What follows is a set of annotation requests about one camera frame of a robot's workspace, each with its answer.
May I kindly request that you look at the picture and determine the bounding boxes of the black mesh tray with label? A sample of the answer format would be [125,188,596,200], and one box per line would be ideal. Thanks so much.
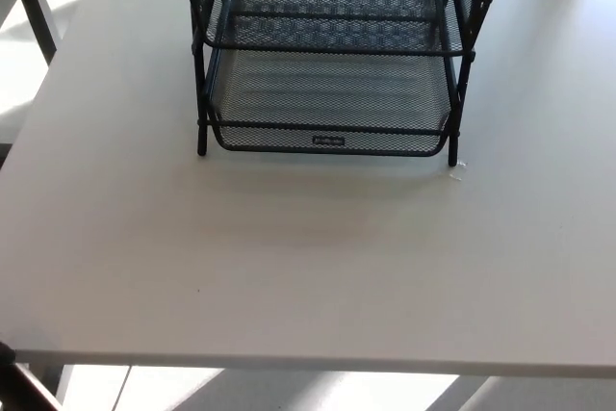
[205,47,456,158]

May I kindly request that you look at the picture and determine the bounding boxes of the grey table leg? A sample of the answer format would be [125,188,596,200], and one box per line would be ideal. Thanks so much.
[40,363,76,405]

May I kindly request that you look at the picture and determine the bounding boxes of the dark brown stand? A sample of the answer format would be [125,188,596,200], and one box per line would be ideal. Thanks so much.
[0,341,64,411]

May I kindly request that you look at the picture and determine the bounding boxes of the black metal organizer frame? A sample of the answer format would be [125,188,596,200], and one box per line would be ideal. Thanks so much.
[180,0,496,167]

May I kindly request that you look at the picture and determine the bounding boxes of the thin floor cable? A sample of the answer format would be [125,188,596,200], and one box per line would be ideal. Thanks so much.
[115,366,134,411]

